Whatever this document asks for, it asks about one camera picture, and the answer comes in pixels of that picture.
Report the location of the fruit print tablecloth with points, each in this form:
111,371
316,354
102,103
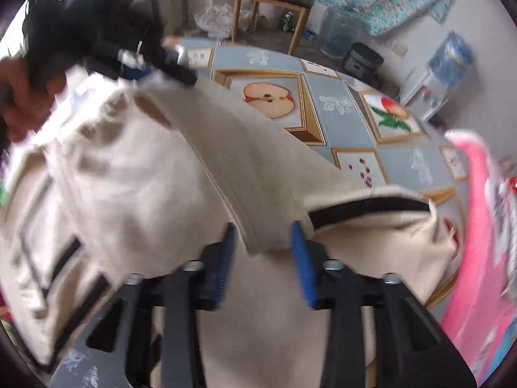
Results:
335,125

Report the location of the pink floral blanket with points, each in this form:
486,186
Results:
476,291

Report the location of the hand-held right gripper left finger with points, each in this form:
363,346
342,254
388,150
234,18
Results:
224,266

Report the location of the white water dispenser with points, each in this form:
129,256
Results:
426,97

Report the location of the cream zip jacket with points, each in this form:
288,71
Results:
141,178

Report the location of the black round appliance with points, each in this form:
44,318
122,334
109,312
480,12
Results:
361,62

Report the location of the white wall socket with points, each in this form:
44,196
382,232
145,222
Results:
396,47

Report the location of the green can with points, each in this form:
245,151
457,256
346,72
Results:
288,22

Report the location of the blue water bottle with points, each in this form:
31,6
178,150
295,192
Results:
450,58

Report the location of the clear plastic bag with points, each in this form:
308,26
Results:
214,20

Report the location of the person's left hand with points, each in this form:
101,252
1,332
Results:
28,101

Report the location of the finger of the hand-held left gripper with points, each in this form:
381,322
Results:
135,73
177,70

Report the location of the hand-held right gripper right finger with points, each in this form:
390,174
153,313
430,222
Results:
303,266

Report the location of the empty clear water jug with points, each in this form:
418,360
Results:
339,32

